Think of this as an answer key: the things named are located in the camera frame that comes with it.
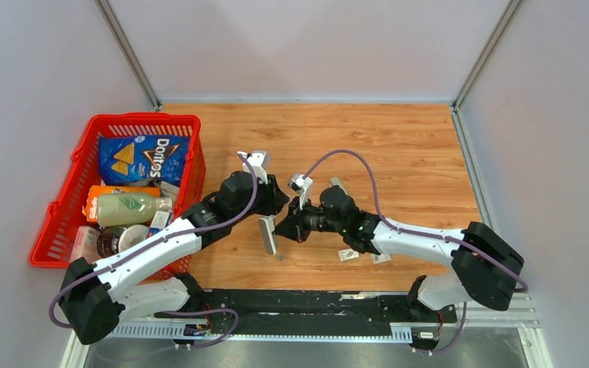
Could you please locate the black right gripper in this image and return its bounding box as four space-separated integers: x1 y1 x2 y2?
271 195 346 245

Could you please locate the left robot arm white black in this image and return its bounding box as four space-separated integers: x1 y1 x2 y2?
49 171 290 345

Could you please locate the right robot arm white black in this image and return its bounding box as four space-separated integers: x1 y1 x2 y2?
275 186 525 321

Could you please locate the white staple box red label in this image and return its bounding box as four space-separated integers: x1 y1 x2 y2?
338 249 360 262

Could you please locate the small clear staple box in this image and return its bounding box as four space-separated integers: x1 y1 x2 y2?
370 254 392 265

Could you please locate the small blue white box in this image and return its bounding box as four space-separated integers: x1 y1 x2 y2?
148 211 173 236

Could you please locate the blue Doritos chip bag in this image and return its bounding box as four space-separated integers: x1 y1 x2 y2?
97 135 190 186

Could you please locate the pale green lotion bottle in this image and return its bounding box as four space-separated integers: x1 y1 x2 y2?
97 192 173 227

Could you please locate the dark jar with white lid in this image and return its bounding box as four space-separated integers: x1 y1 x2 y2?
96 225 150 258

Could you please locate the orange Gillette package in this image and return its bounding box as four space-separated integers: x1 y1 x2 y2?
83 186 161 227

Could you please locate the clear pink plastic package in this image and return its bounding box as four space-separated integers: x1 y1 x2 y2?
69 225 100 264

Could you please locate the red plastic shopping basket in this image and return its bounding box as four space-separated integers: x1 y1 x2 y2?
28 112 206 269

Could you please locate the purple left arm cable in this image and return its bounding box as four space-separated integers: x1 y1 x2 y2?
48 152 259 350

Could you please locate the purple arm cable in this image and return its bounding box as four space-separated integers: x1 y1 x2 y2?
48 152 259 350
301 149 529 354

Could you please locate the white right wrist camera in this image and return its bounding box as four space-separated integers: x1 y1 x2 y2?
288 173 314 210

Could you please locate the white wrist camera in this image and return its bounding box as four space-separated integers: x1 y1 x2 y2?
288 173 314 210
237 150 270 184

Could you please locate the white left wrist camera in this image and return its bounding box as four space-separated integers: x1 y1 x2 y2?
237 150 270 184

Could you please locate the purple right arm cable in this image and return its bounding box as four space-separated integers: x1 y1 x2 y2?
301 149 529 354

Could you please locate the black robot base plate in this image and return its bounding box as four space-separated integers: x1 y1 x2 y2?
180 289 457 337

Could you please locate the aluminium frame rail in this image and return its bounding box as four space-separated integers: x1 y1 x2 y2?
61 289 554 367

